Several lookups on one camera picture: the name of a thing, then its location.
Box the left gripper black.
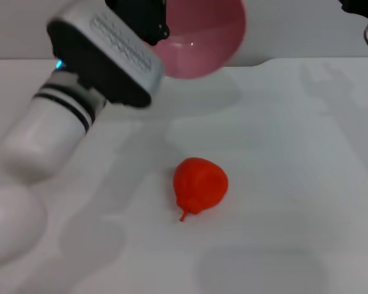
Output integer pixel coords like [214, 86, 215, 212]
[105, 0, 171, 47]

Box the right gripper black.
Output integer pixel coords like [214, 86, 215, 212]
[338, 0, 368, 21]

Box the pink plastic bowl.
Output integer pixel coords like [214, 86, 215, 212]
[154, 0, 248, 80]

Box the orange toy fruit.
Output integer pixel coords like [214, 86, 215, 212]
[172, 156, 229, 223]

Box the left wrist camera housing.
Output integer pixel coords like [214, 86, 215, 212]
[46, 5, 166, 110]

